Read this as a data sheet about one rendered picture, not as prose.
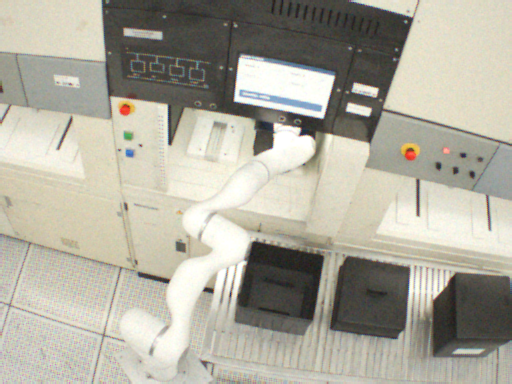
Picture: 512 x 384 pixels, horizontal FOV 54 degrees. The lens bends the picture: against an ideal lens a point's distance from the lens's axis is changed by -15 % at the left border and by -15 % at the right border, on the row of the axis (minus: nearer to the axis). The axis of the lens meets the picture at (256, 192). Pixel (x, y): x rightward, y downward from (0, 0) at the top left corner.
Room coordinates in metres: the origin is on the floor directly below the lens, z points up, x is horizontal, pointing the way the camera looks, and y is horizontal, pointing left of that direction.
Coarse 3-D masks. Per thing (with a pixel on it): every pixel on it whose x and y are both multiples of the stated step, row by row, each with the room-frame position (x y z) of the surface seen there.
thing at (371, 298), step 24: (360, 264) 1.07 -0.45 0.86; (384, 264) 1.08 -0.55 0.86; (336, 288) 1.00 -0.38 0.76; (360, 288) 0.96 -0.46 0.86; (384, 288) 0.98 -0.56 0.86; (408, 288) 0.99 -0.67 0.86; (336, 312) 0.86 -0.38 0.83; (360, 312) 0.86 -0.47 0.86; (384, 312) 0.87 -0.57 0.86; (384, 336) 0.81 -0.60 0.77
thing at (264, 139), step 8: (256, 120) 1.46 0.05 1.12; (256, 128) 1.43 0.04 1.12; (256, 136) 1.42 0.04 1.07; (264, 136) 1.42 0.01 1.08; (272, 136) 1.42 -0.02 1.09; (312, 136) 1.44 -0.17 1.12; (256, 144) 1.43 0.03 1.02; (264, 144) 1.43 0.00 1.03; (272, 144) 1.43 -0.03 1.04; (256, 152) 1.43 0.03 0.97
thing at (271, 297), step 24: (264, 264) 1.05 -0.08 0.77; (288, 264) 1.05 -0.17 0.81; (312, 264) 1.04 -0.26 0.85; (240, 288) 0.86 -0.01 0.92; (264, 288) 0.95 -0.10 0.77; (288, 288) 0.96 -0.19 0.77; (312, 288) 0.98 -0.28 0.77; (240, 312) 0.78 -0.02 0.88; (264, 312) 0.78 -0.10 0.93; (288, 312) 0.85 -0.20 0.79; (312, 312) 0.82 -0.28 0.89
